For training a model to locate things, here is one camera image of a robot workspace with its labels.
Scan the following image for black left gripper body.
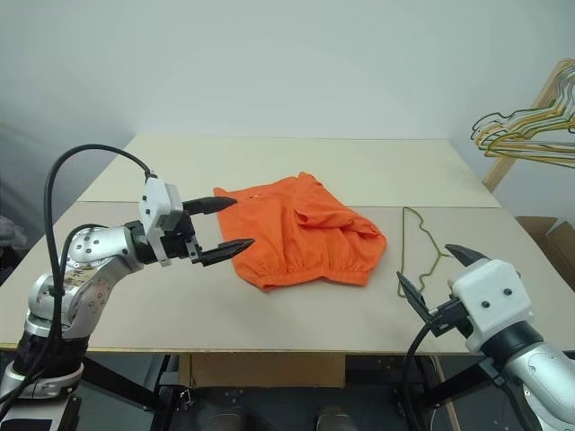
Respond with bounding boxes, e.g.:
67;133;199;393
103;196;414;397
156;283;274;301
158;212;204;267

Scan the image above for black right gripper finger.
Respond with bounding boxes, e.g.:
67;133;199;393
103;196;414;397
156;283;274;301
444;243;490;271
395;270;438;325

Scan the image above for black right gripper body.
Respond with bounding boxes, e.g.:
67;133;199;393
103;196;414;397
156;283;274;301
426;295;472;339

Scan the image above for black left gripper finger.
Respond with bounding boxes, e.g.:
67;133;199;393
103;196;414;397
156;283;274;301
181;195;238;217
198;238;257;268

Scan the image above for olive wire clothes hanger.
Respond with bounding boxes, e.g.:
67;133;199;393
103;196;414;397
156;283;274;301
395;206;453;299

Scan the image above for orange shorts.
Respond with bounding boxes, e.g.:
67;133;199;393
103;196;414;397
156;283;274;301
212;172;388;293

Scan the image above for wooden hanger rack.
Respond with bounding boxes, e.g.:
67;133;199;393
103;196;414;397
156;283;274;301
482;57;575;192

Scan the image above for open brown cardboard box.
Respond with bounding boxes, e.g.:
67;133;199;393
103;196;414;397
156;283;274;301
515;215;575;298

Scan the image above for flat cardboard sheet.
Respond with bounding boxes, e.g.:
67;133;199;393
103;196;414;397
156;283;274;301
178;352;347;389

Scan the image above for dark rounded shape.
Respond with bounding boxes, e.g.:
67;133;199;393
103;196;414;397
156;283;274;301
315;405;350;431
209;405;247;431

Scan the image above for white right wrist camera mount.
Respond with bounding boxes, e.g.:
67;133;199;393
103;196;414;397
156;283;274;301
447;259;535;356

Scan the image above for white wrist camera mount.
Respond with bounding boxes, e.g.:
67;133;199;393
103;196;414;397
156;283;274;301
447;259;535;356
137;172;186;269

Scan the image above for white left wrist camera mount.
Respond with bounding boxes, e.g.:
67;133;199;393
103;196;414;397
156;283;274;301
137;172;186;269

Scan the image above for black metal table frame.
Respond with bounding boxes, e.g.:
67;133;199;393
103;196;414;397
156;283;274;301
78;351;498;431

